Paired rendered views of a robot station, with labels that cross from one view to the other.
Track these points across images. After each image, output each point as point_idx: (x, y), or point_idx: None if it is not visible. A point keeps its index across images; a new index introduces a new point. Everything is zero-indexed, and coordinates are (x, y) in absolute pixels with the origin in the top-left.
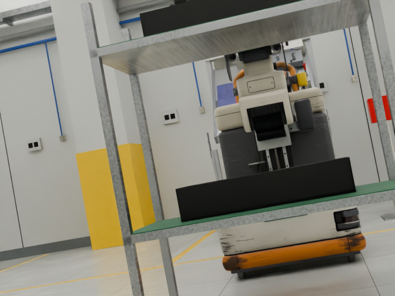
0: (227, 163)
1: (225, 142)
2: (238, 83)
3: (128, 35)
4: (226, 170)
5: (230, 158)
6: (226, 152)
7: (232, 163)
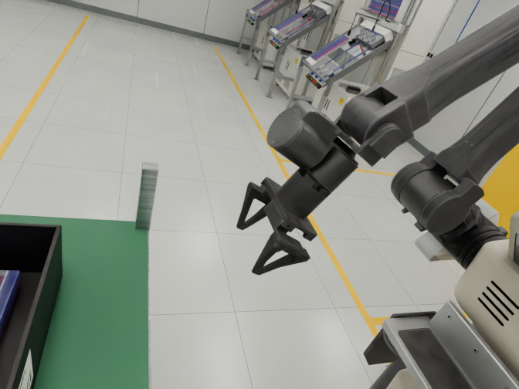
0: (381, 380)
1: (398, 364)
2: (396, 378)
3: (140, 181)
4: (376, 381)
5: (387, 383)
6: (389, 371)
7: (384, 388)
